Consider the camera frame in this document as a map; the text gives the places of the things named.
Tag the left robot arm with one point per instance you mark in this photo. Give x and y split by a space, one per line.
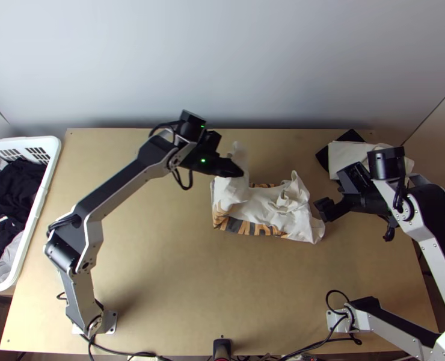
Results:
106 195

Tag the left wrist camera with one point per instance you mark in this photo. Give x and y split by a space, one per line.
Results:
212 140

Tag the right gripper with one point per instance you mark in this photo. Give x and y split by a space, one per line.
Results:
361 201

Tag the heap of clothes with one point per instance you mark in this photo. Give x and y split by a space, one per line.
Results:
8 195

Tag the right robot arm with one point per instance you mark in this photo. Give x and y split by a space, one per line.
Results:
429 210

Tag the pile of folded clothes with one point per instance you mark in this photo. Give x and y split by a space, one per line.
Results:
342 150

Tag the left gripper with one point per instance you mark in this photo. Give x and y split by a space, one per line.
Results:
220 167

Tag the white laundry basket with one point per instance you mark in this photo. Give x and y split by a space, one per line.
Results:
38 210

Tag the white t-shirt with orange print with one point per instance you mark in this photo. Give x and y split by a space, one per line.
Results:
267 210

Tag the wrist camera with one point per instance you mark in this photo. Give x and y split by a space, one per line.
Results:
212 140
352 176

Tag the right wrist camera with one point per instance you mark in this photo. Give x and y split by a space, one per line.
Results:
352 176

